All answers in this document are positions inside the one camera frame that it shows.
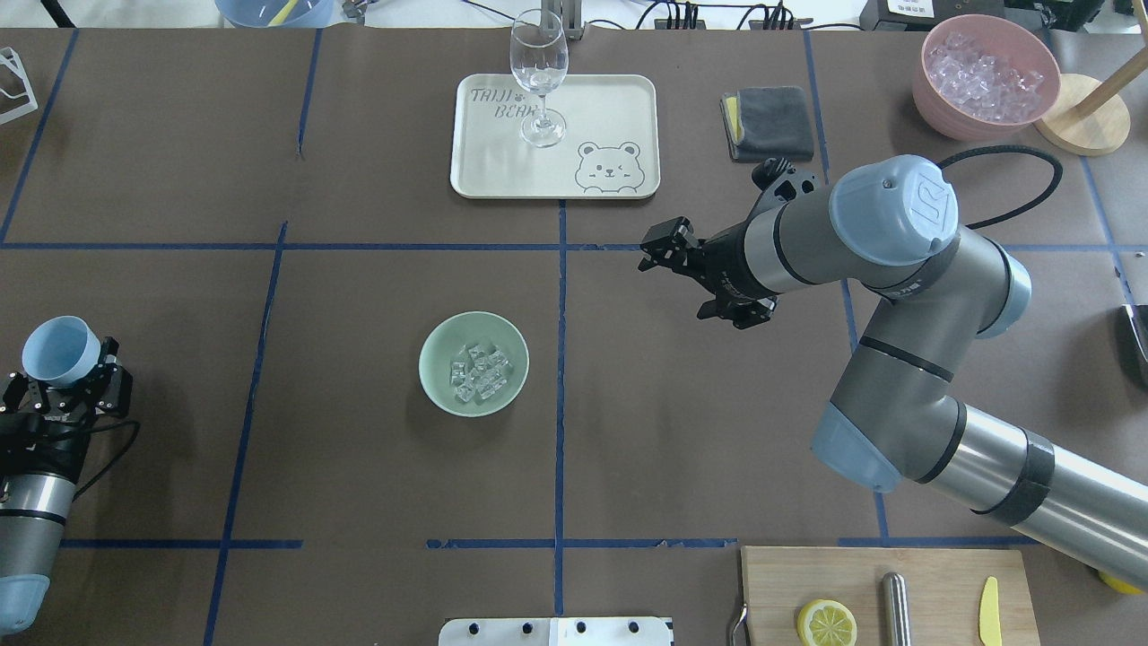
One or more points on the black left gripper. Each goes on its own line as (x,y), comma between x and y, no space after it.
(47,446)

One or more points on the large blue bowl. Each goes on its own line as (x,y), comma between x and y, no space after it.
(276,14)

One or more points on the cream bear serving tray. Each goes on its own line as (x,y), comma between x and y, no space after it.
(610,151)

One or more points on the green bowl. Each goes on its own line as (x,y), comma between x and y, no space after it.
(453,333)

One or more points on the ice cubes in green bowl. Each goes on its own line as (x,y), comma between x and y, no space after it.
(479,370)

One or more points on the wooden cup stand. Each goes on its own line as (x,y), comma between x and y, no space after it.
(1089,118)

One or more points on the white wire cup rack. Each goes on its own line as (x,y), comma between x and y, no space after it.
(17,94)

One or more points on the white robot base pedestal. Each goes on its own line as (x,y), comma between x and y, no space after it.
(593,630)

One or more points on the yellow plastic knife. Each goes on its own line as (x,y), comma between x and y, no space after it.
(989,618)

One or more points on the steel muddler rod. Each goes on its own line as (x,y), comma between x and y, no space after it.
(897,615)

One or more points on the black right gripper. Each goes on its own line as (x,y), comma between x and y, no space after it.
(728,261)

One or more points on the folded grey cloth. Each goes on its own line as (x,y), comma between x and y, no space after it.
(767,122)

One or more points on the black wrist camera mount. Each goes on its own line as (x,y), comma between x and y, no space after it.
(779,182)

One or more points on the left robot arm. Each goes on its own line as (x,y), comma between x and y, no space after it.
(34,513)

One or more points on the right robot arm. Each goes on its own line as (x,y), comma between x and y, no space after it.
(894,227)

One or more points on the lemon half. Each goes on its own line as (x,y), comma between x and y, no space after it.
(824,621)

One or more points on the wooden cutting board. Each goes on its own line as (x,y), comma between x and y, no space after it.
(943,589)

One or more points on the pink bowl with ice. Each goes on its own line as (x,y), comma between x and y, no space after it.
(980,77)

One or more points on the light blue cup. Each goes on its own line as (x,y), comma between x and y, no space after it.
(61,352)

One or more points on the clear wine glass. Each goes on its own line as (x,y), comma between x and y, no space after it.
(539,59)

